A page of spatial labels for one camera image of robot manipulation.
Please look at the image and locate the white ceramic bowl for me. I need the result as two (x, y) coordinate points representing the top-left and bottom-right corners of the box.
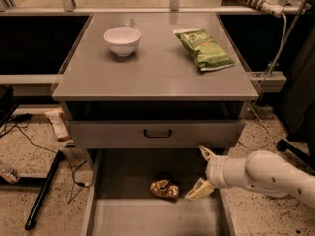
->
(103, 27), (141, 57)

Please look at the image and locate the black box at left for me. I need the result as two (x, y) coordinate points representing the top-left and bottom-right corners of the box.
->
(0, 86), (19, 127)

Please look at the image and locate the white power strip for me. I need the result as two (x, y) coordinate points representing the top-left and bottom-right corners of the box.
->
(238, 0), (284, 18)

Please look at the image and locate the crushed orange can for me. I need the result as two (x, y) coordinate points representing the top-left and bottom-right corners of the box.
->
(150, 179), (179, 200)

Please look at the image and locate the plastic bottle on floor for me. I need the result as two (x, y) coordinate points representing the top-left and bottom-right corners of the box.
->
(0, 162), (20, 184)

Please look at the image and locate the black floor stand bar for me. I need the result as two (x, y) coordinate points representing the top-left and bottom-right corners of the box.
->
(25, 150), (65, 231)

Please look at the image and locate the black drawer handle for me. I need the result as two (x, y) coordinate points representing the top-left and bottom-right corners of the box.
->
(143, 129), (172, 139)

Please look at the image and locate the grey cabinet counter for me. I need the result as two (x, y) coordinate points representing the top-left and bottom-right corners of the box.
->
(53, 13), (257, 101)

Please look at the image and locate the black office chair base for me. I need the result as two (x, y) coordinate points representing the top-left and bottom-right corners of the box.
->
(276, 139), (315, 170)

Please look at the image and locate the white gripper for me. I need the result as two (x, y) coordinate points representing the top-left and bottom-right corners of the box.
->
(185, 145), (228, 201)

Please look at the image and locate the green chip bag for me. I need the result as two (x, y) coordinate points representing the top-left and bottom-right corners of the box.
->
(173, 29), (235, 72)

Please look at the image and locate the grey upper drawer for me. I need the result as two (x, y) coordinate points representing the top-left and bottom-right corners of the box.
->
(69, 120), (245, 149)

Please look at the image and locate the black cable on floor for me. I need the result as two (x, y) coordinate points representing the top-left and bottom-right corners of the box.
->
(0, 115), (91, 205)

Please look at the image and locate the open grey lower drawer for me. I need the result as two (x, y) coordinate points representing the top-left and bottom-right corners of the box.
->
(80, 148), (236, 236)

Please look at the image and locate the snack wrapper on floor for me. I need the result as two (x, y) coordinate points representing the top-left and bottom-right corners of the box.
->
(44, 109), (70, 142)

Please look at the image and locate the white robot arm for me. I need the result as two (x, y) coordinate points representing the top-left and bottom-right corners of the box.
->
(185, 145), (315, 208)

